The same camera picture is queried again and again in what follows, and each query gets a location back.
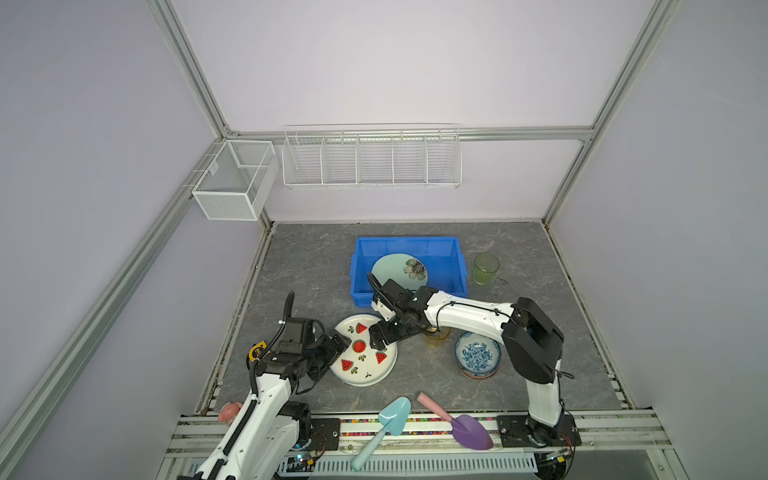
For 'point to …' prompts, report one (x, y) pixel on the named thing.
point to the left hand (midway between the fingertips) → (344, 354)
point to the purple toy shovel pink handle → (465, 429)
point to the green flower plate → (401, 268)
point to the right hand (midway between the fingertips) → (382, 342)
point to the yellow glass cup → (438, 338)
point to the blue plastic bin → (446, 266)
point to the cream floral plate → (363, 372)
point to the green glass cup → (485, 268)
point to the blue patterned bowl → (476, 353)
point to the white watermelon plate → (356, 328)
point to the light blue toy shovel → (392, 418)
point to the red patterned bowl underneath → (475, 377)
